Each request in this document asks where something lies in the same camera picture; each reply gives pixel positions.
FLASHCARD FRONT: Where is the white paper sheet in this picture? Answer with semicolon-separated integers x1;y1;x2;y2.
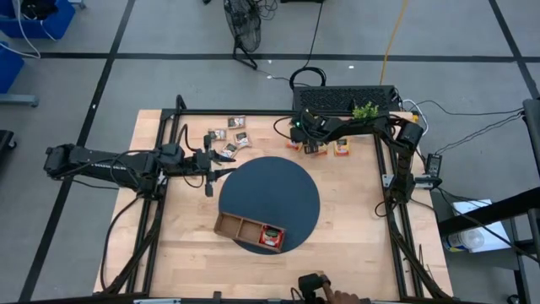
442;198;512;254

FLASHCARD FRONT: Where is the wooden three-compartment box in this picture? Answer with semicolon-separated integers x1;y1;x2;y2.
213;210;287;254

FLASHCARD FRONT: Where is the black aluminium table frame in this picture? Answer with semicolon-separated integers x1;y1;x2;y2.
100;95;455;304

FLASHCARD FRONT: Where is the red strawberry tea packet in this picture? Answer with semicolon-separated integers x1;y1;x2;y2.
258;225;284;250

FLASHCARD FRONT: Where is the grey metal cart base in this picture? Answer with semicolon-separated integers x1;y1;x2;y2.
0;93;40;107

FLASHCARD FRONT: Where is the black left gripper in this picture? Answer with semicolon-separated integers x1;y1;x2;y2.
184;133;238;198

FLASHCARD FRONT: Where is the coiled black cable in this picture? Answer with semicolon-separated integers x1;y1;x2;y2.
289;0;328;90

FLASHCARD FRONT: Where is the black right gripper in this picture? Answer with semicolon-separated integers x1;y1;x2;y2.
289;107;341;155

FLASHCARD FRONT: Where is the yellow extension cord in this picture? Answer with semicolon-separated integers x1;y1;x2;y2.
378;0;409;85

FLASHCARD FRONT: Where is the black floor fan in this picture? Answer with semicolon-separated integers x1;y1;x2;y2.
222;0;262;71

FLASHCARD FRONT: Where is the green plant in white pot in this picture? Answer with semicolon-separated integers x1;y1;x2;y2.
352;100;381;122

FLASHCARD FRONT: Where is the round dark blue woven placemat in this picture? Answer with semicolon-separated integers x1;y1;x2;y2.
218;155;321;256

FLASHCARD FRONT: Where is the round white container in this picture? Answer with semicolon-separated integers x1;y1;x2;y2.
442;227;486;253

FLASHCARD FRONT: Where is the person's hand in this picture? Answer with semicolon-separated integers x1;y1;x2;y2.
322;278;372;304

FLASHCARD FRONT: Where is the blue plastic bin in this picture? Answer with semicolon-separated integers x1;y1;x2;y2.
0;0;76;40
0;41;25;95

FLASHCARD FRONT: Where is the black table-level camera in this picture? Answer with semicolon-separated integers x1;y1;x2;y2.
297;273;333;304

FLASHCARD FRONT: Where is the black mesh computer case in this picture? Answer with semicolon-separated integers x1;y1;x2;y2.
292;85;401;113

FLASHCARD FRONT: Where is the black metal stand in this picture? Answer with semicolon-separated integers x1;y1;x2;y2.
436;97;540;304

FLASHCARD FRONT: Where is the black controller box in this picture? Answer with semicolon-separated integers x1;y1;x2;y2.
425;152;444;179

